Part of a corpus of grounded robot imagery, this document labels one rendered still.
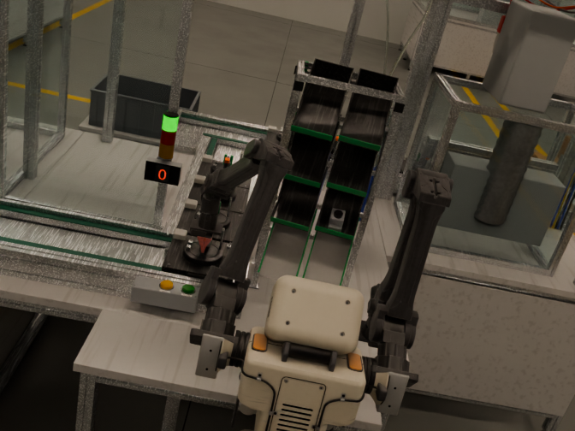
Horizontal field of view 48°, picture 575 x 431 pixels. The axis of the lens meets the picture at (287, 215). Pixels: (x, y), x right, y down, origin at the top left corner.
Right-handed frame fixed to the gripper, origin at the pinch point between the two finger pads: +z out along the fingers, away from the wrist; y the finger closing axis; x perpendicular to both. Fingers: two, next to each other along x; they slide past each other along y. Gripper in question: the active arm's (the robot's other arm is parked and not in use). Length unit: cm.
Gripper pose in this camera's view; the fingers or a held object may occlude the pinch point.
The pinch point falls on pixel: (203, 250)
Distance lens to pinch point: 215.3
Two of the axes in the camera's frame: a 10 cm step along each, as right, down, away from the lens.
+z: -2.0, 8.8, 4.3
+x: -0.1, 4.4, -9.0
